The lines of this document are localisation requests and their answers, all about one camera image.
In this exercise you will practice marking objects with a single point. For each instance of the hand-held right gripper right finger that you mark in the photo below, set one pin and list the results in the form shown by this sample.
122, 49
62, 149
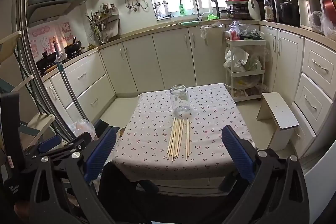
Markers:
239, 153

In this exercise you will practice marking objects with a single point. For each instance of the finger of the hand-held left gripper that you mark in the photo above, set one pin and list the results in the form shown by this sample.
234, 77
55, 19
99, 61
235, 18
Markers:
50, 144
101, 124

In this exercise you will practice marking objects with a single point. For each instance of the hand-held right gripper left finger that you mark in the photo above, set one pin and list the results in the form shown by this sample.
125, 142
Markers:
101, 153

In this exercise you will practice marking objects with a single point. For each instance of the bunch of wooden chopsticks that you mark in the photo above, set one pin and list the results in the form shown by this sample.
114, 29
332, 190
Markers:
178, 137

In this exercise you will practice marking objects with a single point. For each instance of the clear glass jar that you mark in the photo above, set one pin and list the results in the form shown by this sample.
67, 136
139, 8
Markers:
179, 100

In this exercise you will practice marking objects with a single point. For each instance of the translucent plastic bag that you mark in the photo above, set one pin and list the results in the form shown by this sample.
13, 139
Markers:
81, 127

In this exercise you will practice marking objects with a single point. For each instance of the cherry print tablecloth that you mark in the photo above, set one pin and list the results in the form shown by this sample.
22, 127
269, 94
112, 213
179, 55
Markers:
157, 134

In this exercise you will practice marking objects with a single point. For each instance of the white step stool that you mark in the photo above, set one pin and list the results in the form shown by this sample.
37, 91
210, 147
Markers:
278, 111

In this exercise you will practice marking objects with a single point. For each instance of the clear bag of brown food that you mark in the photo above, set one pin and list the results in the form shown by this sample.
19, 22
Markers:
246, 87

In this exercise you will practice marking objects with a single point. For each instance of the grey mop pole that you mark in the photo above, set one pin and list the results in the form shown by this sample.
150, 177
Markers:
59, 61

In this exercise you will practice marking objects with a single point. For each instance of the black frying pan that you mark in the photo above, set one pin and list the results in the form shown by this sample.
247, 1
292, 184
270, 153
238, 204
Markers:
46, 60

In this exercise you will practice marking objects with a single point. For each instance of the black wok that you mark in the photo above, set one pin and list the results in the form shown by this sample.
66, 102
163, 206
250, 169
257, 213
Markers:
72, 48

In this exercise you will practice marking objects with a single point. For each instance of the beige folding chair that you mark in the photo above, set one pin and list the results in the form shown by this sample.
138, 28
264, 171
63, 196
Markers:
10, 43

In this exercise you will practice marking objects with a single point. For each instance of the white plastic shopping bag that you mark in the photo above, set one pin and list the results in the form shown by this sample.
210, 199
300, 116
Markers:
237, 60

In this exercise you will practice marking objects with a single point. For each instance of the white kitchen base cabinets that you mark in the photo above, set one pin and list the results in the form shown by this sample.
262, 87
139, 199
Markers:
170, 56

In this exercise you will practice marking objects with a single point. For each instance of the white rolling cart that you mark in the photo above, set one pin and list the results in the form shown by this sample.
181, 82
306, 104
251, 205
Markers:
245, 42

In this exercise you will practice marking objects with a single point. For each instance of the bagged groceries with red pack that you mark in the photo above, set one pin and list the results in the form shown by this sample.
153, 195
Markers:
241, 31

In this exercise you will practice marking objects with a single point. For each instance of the clear hanging plastic bag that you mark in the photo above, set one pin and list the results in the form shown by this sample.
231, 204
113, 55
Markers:
210, 32

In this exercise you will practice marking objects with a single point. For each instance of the grey range hood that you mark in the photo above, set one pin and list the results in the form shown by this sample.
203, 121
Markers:
47, 8

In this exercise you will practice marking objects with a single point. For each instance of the green dish cloth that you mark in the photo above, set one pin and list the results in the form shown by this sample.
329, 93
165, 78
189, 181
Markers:
189, 22

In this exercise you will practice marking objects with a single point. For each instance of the green plastic scoop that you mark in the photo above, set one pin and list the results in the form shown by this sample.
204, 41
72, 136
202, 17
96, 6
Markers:
212, 17

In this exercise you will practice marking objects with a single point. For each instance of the white jug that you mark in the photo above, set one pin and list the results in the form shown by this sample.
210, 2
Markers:
254, 10

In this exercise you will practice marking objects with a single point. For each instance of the curved metal sink faucet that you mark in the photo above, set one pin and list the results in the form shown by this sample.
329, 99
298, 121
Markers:
198, 14

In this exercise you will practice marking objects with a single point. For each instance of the clear plastic bottle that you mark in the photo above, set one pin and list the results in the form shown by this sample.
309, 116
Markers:
268, 10

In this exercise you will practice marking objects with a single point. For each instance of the black angular tap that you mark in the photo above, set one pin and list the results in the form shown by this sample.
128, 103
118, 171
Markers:
217, 7

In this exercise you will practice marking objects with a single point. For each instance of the black kettle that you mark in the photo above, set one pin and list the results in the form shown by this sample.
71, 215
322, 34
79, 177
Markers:
287, 12

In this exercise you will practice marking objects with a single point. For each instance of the crumpled clear plastic bag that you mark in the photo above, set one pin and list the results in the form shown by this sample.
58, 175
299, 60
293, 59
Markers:
319, 20

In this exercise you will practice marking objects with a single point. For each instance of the white electric kettle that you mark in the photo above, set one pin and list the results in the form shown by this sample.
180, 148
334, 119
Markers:
307, 8

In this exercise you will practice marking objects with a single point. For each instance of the red pan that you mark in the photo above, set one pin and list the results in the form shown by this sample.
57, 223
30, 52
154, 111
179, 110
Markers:
330, 6

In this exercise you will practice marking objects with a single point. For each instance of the pink wall stickers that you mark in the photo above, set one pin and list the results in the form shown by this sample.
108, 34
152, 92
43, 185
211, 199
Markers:
39, 37

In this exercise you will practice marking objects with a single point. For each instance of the wall utensil rack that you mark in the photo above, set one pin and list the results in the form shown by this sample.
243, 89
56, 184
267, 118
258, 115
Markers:
105, 19

